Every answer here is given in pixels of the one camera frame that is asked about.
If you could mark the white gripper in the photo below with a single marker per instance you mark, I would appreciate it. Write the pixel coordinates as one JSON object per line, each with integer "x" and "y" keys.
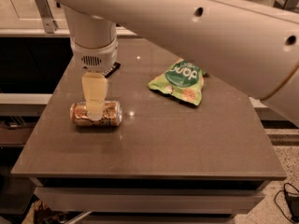
{"x": 93, "y": 59}

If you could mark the orange soda can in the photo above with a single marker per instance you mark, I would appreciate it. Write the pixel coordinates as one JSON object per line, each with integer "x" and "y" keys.
{"x": 111, "y": 116}

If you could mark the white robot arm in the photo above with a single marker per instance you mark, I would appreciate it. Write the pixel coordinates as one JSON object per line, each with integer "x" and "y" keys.
{"x": 249, "y": 46}

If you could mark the green snack bag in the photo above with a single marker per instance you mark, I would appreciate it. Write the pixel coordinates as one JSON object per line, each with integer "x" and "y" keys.
{"x": 182, "y": 80}

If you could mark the left metal glass post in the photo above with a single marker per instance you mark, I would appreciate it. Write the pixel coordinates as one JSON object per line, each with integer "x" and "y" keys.
{"x": 49, "y": 24}

